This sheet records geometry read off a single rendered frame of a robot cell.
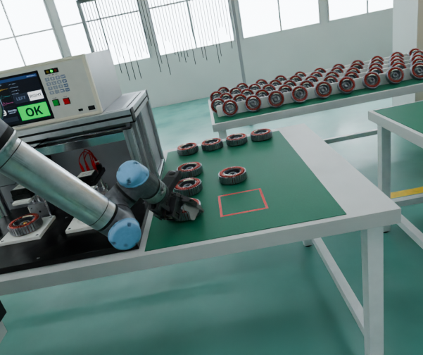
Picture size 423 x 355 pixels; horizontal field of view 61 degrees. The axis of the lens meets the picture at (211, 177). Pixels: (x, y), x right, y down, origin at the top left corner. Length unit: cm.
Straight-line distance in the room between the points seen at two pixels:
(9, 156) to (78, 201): 16
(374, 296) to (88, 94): 120
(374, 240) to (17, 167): 100
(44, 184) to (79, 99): 62
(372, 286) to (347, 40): 709
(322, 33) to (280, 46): 85
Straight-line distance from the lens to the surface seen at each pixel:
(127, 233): 85
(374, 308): 140
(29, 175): 79
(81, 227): 131
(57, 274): 120
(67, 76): 136
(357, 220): 112
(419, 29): 453
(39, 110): 142
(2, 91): 146
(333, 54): 805
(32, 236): 139
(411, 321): 189
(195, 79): 761
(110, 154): 152
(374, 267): 129
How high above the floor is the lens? 132
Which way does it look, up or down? 22 degrees down
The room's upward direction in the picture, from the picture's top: 12 degrees counter-clockwise
